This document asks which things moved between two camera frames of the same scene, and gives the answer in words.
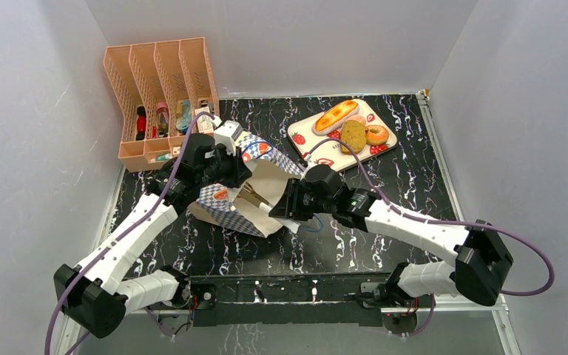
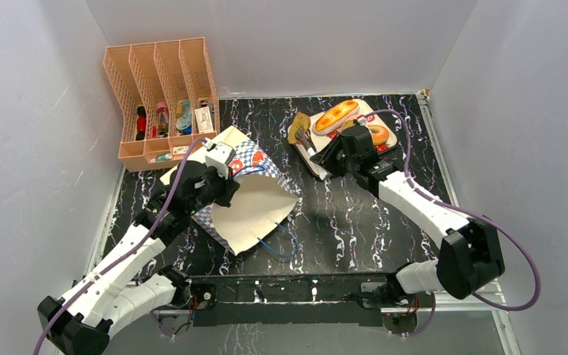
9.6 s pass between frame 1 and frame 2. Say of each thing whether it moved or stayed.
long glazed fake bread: stayed
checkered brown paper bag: moved
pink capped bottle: stayed
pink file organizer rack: stayed
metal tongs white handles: moved
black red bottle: stayed
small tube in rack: stayed
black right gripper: moved
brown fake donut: stayed
